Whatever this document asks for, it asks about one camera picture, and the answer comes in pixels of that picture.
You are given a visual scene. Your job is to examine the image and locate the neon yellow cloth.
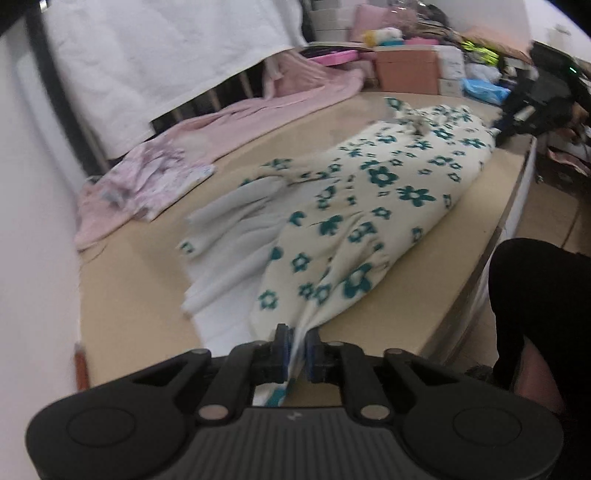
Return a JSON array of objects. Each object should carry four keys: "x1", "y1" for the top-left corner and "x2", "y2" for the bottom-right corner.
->
[{"x1": 462, "y1": 39, "x2": 502, "y2": 65}]

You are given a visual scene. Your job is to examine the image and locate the metal bed railing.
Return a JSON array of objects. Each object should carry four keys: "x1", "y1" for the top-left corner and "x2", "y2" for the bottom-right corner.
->
[{"x1": 28, "y1": 0, "x2": 264, "y2": 178}]

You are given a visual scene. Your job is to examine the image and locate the stack of white boxes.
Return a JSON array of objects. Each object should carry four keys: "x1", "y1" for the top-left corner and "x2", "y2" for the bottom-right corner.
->
[{"x1": 307, "y1": 0, "x2": 365, "y2": 43}]

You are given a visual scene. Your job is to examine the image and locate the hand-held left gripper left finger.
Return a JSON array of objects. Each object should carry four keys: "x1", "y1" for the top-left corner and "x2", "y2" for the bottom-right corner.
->
[{"x1": 131, "y1": 323, "x2": 294, "y2": 423}]

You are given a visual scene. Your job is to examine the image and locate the pink flat case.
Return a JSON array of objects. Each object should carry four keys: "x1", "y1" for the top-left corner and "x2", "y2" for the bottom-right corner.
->
[{"x1": 302, "y1": 48, "x2": 360, "y2": 65}]

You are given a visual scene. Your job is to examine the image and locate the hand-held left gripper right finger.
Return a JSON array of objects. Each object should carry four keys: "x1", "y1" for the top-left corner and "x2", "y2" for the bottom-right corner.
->
[{"x1": 305, "y1": 328, "x2": 462, "y2": 421}]

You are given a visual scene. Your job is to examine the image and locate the small-floral pink folded garment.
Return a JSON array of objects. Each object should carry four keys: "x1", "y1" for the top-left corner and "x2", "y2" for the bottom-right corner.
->
[{"x1": 104, "y1": 141, "x2": 218, "y2": 220}]

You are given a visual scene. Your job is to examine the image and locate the blue plastic bag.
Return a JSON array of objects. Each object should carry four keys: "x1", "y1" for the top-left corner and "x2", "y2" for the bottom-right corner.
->
[{"x1": 462, "y1": 78, "x2": 511, "y2": 104}]

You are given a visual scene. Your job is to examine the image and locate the pink fleece blanket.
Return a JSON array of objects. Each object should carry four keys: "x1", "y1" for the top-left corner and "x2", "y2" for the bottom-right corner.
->
[{"x1": 76, "y1": 48, "x2": 365, "y2": 252}]

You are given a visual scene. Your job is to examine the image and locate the white hanging cloth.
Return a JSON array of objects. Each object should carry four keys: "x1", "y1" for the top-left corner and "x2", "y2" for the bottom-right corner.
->
[{"x1": 44, "y1": 0, "x2": 308, "y2": 158}]

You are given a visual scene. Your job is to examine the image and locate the cream green-flower garment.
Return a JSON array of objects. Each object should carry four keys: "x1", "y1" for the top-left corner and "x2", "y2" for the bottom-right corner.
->
[{"x1": 178, "y1": 97, "x2": 497, "y2": 409}]

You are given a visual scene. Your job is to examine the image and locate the pink pouch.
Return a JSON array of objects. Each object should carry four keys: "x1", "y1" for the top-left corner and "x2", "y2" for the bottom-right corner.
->
[{"x1": 348, "y1": 4, "x2": 421, "y2": 42}]

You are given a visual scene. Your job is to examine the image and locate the brown cardboard box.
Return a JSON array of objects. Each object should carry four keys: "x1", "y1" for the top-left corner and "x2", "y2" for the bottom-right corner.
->
[{"x1": 374, "y1": 46, "x2": 441, "y2": 93}]

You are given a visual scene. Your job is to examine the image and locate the yellow white plush toy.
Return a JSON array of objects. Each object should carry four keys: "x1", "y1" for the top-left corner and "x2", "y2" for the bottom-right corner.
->
[{"x1": 362, "y1": 27, "x2": 404, "y2": 47}]

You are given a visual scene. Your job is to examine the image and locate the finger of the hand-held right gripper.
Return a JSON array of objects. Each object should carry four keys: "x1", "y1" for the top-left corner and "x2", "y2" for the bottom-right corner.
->
[{"x1": 489, "y1": 108, "x2": 525, "y2": 141}]

